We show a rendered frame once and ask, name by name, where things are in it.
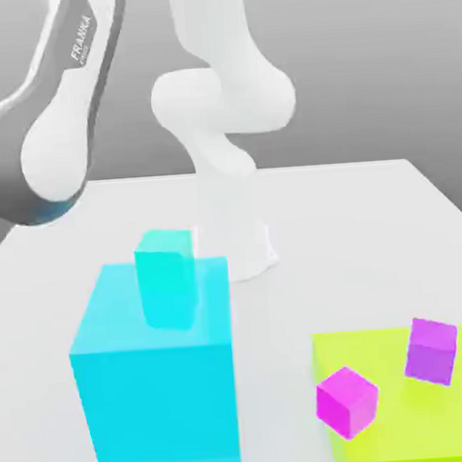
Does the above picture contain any small turquoise cube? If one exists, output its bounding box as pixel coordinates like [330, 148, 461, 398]
[132, 226, 200, 334]

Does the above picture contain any small magenta cube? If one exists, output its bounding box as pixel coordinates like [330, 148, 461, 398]
[313, 362, 384, 444]

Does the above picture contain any small purple cube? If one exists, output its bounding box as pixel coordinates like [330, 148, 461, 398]
[399, 314, 462, 389]

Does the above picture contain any large cyan box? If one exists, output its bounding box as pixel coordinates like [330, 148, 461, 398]
[62, 255, 243, 462]

